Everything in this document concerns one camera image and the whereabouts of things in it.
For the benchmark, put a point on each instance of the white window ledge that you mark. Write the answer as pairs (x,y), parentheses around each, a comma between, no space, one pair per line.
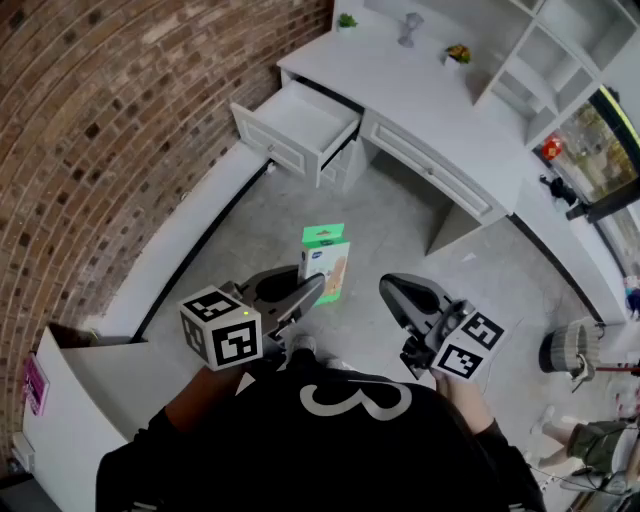
(565,240)

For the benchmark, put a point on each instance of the person's white shoe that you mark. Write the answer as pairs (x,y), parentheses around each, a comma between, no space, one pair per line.
(302,344)

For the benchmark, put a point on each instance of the white shelf unit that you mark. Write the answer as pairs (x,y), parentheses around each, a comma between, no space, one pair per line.
(555,60)

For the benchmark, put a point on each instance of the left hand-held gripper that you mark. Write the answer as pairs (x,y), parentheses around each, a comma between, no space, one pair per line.
(220,325)

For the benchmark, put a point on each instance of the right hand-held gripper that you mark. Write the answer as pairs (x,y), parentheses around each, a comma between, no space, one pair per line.
(460,345)

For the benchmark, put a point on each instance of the red broom stick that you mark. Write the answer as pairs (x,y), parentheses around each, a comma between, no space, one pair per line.
(620,370)

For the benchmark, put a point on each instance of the red round ornament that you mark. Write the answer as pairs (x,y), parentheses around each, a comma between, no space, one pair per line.
(552,147)

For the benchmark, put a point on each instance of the white desk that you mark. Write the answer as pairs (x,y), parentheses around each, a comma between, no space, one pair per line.
(400,90)

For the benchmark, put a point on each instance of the deep white drawer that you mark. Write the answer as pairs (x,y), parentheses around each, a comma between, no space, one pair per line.
(300,120)

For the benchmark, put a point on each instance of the black window frame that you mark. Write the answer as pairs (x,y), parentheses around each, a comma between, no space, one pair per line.
(615,200)

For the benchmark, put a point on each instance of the small green potted plant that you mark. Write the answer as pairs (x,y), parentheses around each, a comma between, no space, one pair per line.
(347,21)

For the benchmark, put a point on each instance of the pink sign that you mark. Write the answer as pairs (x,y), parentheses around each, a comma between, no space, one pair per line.
(35,385)

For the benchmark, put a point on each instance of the person's left forearm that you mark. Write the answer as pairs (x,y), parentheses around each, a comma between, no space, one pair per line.
(200,395)

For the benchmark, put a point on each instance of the green and white product box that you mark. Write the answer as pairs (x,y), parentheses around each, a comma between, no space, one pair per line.
(325,250)

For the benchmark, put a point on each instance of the grey glass table lamp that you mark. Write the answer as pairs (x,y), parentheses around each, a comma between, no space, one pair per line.
(411,30)

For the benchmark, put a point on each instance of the white cabinet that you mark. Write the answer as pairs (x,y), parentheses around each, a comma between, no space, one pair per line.
(75,425)

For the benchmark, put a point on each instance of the person's black printed shirt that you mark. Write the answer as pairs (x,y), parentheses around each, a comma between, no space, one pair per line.
(310,450)

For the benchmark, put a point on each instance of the colourful small items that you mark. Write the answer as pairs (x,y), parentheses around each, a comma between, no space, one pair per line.
(632,297)

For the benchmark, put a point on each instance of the person's right forearm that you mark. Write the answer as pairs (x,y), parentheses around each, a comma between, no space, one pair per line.
(465,405)

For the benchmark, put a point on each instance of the yellow flowers in white pot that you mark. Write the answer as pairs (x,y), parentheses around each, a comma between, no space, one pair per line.
(457,54)

